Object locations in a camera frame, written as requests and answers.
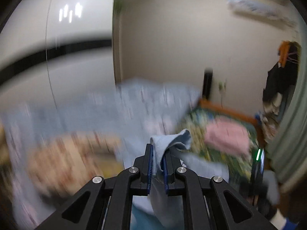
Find black speaker on wall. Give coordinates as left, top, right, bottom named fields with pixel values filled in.
left=202, top=69, right=213, bottom=100

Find green curtain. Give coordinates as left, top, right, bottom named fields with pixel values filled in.
left=266, top=52, right=307, bottom=185

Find hanging dark clothes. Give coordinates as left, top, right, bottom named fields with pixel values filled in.
left=262, top=40, right=301, bottom=124

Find wall air conditioner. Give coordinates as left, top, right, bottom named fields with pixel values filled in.
left=227, top=0, right=297, bottom=28

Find pink folded garment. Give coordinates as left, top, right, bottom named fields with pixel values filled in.
left=204, top=117, right=250, bottom=156

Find light blue shirt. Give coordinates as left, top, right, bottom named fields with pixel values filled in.
left=130, top=129, right=229, bottom=229

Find blue floral quilt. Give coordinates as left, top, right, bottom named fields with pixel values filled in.
left=1, top=79, right=201, bottom=229

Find green floral bed sheet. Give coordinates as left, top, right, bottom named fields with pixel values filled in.
left=178, top=108, right=259, bottom=185

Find beige patterned cloth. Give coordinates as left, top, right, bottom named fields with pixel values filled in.
left=26, top=131, right=124, bottom=197

